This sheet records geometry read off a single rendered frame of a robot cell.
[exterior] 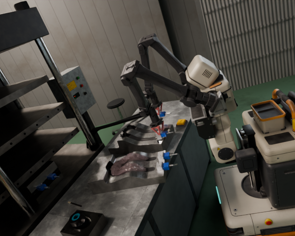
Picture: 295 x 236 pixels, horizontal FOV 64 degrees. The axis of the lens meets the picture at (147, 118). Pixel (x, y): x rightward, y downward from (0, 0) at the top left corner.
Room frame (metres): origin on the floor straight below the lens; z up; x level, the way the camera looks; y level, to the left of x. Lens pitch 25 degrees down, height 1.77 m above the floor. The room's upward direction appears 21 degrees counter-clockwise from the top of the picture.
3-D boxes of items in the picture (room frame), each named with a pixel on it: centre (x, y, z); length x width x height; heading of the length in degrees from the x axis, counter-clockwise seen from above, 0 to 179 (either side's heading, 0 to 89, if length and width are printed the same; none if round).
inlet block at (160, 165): (1.21, -0.01, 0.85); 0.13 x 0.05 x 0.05; 74
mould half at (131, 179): (1.33, 0.24, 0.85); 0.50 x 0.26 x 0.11; 74
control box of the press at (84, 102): (2.24, 0.58, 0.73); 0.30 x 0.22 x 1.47; 147
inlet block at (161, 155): (1.32, -0.04, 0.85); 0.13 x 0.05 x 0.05; 74
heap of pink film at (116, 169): (1.34, 0.23, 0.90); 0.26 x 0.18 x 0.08; 74
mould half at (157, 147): (1.68, 0.11, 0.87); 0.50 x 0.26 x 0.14; 57
